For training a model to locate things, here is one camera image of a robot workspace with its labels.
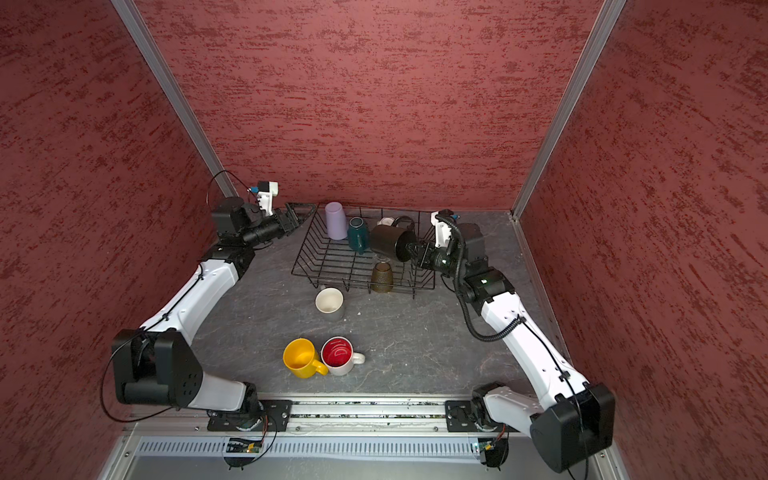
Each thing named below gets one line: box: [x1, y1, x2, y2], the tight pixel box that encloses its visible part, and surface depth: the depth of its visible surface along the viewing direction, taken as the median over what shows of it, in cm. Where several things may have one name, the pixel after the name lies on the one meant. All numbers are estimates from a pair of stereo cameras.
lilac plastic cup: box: [325, 202, 347, 240], surface depth 105 cm
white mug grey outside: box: [314, 286, 345, 322], surface depth 89 cm
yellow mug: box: [282, 338, 328, 379], surface depth 79 cm
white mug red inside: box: [320, 336, 366, 376], surface depth 81 cm
